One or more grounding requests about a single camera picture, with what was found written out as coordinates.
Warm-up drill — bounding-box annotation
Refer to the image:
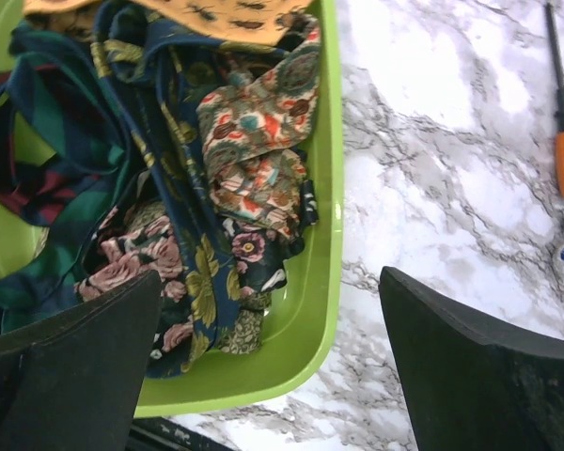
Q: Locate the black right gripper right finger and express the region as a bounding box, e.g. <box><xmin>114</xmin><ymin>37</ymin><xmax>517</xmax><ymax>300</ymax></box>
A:
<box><xmin>379</xmin><ymin>267</ymin><xmax>564</xmax><ymax>450</ymax></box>

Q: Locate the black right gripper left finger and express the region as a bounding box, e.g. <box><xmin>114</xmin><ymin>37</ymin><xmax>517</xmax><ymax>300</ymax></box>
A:
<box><xmin>0</xmin><ymin>272</ymin><xmax>162</xmax><ymax>450</ymax></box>

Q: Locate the navy tie with yellow flowers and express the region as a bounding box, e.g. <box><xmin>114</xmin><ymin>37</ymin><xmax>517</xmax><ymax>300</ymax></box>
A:
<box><xmin>91</xmin><ymin>1</ymin><xmax>241</xmax><ymax>379</ymax></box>

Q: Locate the dark tie with pink roses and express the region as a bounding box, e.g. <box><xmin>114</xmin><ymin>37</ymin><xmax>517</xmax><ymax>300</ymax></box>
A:
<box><xmin>72</xmin><ymin>196</ymin><xmax>292</xmax><ymax>363</ymax></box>

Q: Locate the green plastic bin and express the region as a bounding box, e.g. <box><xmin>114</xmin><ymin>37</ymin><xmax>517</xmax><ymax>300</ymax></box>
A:
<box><xmin>0</xmin><ymin>1</ymin><xmax>343</xmax><ymax>418</ymax></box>

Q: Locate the green navy red striped tie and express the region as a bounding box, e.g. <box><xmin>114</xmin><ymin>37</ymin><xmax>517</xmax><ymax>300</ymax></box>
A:
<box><xmin>0</xmin><ymin>28</ymin><xmax>133</xmax><ymax>332</ymax></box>

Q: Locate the cream paisley tie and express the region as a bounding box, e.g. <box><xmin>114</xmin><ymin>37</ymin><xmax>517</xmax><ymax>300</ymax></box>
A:
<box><xmin>196</xmin><ymin>21</ymin><xmax>321</xmax><ymax>240</ymax></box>

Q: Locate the yellow tie with beetles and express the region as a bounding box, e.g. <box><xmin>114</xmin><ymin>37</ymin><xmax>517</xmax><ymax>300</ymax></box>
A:
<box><xmin>23</xmin><ymin>0</ymin><xmax>311</xmax><ymax>45</ymax></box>

